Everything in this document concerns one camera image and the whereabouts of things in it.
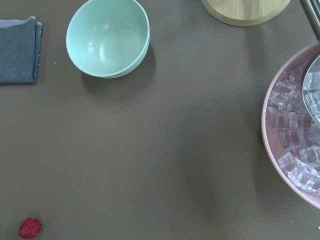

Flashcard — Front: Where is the wooden cup stand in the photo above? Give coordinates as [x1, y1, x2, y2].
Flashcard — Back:
[201, 0, 291, 27]

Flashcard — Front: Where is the light green bowl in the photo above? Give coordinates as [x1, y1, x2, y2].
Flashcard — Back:
[65, 0, 150, 79]

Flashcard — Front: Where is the grey folded cloth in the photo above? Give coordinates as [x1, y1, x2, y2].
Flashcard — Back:
[0, 16, 43, 84]

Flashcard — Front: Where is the red strawberry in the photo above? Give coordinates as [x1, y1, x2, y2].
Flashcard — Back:
[18, 217, 42, 239]

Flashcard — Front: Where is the pink bowl of ice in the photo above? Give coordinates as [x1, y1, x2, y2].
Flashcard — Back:
[261, 44, 320, 208]

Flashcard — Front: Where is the metal ice scoop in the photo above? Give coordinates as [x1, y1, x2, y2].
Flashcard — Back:
[300, 0, 320, 128]

